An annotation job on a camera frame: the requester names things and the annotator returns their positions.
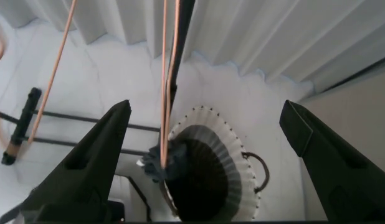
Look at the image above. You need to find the black clothes rack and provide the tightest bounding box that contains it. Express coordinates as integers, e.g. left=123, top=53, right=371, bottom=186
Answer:
left=0, top=0, right=196, bottom=222

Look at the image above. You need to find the white curtain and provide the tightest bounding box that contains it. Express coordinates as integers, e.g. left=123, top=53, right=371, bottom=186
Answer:
left=0, top=0, right=385, bottom=96

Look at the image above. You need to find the white laundry basket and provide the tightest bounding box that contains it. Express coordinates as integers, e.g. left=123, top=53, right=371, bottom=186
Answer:
left=159, top=105, right=271, bottom=222

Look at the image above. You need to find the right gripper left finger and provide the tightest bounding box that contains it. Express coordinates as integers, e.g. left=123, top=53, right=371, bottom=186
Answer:
left=19, top=99, right=133, bottom=223

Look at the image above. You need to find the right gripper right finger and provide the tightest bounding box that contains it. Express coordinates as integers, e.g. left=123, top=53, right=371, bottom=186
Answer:
left=278, top=99, right=385, bottom=223

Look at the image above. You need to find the dark blue garment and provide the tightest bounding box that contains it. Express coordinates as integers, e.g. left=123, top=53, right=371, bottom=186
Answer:
left=141, top=139, right=189, bottom=184

